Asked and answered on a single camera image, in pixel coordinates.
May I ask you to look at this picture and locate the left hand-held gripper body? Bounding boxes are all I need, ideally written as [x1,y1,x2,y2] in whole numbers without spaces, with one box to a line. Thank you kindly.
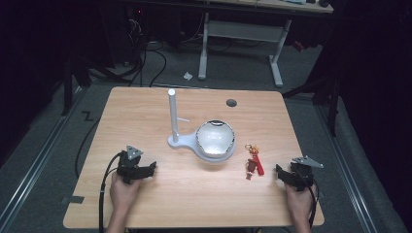
[116,145,146,185]

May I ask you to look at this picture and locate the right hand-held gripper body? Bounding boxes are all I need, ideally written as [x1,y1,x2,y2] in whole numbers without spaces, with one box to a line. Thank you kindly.
[290,155,325,192]

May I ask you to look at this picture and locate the person's right hand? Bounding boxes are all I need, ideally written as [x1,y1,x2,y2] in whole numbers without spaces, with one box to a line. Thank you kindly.
[284,182,317,225]

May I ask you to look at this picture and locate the person's left hand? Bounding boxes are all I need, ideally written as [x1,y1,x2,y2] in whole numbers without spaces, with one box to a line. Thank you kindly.
[109,172,144,213]

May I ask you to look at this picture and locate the white stand with pole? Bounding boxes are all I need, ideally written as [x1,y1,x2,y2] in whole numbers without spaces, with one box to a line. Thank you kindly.
[166,88,237,163]

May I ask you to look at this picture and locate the grey tape strip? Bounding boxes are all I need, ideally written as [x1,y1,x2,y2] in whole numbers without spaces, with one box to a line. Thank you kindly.
[60,195,86,206]

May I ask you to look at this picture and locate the silver metal bowl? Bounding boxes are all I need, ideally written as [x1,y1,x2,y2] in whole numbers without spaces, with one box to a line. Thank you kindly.
[195,119,235,156]

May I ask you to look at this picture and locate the white-legged wooden desk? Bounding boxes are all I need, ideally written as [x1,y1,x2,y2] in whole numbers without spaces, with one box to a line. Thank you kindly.
[196,0,335,88]

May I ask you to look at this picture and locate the red and brown keychain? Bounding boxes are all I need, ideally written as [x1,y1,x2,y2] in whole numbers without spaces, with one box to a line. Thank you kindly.
[244,143,266,181]

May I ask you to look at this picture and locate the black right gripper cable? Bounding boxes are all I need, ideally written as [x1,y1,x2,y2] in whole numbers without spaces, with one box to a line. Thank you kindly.
[306,181,321,229]

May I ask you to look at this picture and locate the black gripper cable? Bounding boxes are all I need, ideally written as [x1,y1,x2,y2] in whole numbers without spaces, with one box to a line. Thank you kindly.
[306,181,321,229]
[98,150,123,233]

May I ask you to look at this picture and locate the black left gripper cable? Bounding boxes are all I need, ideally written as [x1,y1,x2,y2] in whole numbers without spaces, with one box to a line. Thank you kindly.
[98,150,123,233]

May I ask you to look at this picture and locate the metal floor rail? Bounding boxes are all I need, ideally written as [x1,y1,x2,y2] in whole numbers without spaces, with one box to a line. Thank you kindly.
[0,84,88,232]
[315,103,380,233]

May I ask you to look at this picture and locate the black floor cable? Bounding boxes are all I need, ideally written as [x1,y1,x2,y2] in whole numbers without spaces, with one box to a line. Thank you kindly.
[74,117,102,180]

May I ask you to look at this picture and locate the bundle of black cables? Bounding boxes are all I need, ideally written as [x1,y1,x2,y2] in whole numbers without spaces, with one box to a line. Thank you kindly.
[86,6,208,88]

